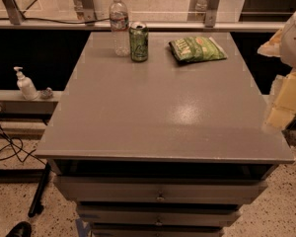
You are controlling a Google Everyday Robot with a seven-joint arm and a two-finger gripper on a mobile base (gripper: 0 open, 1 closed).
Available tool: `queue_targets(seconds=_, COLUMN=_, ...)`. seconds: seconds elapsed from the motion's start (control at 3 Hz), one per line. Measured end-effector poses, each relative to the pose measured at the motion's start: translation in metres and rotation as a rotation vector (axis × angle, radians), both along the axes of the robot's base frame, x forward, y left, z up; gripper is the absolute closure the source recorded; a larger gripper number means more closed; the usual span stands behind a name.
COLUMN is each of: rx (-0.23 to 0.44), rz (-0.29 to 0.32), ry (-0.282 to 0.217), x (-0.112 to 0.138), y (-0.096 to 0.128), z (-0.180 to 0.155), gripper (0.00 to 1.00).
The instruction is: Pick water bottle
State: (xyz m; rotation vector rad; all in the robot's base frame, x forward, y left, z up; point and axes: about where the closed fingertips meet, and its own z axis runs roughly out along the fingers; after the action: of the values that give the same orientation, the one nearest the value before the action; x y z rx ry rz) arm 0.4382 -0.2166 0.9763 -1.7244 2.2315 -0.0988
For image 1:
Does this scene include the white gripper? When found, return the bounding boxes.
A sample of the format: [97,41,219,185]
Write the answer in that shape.
[258,12,296,133]

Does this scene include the clear plastic water bottle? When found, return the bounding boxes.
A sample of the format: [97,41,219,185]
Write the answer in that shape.
[109,0,130,56]

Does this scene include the white pump dispenser bottle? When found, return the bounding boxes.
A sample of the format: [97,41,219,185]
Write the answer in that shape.
[14,66,38,100]

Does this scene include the green chip bag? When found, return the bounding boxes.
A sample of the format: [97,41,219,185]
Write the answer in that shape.
[169,36,228,62]

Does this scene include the grey drawer cabinet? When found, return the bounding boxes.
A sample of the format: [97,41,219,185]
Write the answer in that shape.
[37,33,293,237]

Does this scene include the green soda can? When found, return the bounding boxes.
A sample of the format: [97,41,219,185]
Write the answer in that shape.
[129,22,149,62]

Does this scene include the drawer with knob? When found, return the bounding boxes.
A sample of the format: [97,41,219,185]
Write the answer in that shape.
[54,176,267,204]
[77,204,241,227]

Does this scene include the top drawer with knob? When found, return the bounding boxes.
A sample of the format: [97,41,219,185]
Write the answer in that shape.
[54,176,267,204]

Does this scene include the small crumpled foil object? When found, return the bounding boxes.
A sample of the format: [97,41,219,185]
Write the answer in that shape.
[40,87,53,100]

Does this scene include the black table leg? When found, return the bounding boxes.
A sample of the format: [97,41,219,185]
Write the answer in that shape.
[28,164,51,218]

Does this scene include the black shoe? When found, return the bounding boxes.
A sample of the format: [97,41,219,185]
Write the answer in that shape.
[5,221,32,237]

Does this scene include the black cables on floor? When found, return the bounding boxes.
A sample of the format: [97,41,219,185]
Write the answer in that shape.
[0,102,47,166]

